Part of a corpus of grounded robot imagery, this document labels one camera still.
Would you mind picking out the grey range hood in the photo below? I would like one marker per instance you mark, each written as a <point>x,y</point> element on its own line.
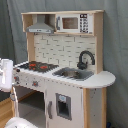
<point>42,23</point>

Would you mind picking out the red oven knob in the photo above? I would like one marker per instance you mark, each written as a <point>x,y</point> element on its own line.
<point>35,83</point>
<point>16,78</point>

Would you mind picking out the grey ice dispenser panel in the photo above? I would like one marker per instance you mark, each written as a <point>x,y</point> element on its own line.
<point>63,106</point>

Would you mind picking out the toy microwave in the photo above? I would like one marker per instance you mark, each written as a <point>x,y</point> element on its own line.
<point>74,23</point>

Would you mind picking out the grey metal sink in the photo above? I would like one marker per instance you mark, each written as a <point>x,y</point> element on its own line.
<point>72,73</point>

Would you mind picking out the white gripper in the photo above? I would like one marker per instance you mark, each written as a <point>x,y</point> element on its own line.
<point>6,69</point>

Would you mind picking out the black stovetop red burners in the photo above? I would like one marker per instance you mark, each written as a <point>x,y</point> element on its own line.
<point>38,66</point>

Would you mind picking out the wooden toy kitchen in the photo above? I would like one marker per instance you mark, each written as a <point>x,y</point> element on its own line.
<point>63,49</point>

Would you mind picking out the white cabinet door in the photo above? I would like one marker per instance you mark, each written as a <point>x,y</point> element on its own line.
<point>52,119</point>

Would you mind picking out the black faucet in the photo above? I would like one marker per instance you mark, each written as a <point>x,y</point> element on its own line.
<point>83,64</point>

